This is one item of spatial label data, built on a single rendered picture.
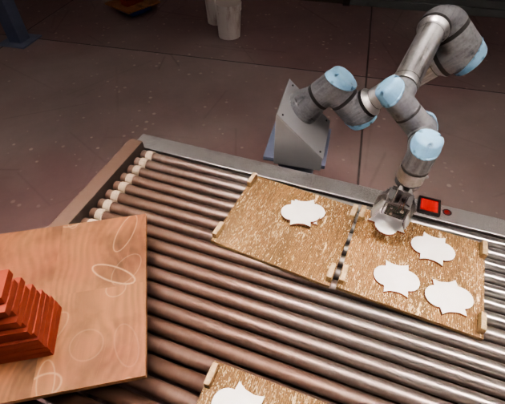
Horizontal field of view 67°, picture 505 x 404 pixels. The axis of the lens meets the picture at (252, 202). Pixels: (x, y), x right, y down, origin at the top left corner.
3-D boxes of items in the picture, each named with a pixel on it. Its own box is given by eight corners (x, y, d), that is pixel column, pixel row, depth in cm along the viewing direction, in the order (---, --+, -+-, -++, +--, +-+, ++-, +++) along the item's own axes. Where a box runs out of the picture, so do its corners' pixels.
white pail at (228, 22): (213, 40, 438) (211, 6, 411) (220, 29, 459) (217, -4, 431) (239, 42, 435) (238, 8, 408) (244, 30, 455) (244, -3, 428)
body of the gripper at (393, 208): (378, 213, 115) (391, 186, 106) (385, 195, 120) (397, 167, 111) (404, 223, 113) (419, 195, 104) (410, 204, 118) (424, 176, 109)
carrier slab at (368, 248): (360, 210, 137) (361, 207, 136) (482, 246, 126) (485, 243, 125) (335, 289, 115) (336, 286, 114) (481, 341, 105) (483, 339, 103)
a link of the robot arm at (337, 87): (313, 77, 155) (340, 56, 146) (333, 100, 159) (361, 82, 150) (308, 91, 147) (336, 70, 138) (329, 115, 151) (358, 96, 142)
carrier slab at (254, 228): (254, 177, 149) (254, 175, 148) (357, 210, 137) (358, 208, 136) (210, 243, 127) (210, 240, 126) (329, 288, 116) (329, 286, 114)
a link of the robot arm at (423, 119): (422, 94, 105) (421, 116, 98) (443, 123, 109) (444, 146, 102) (396, 109, 111) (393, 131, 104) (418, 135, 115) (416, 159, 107)
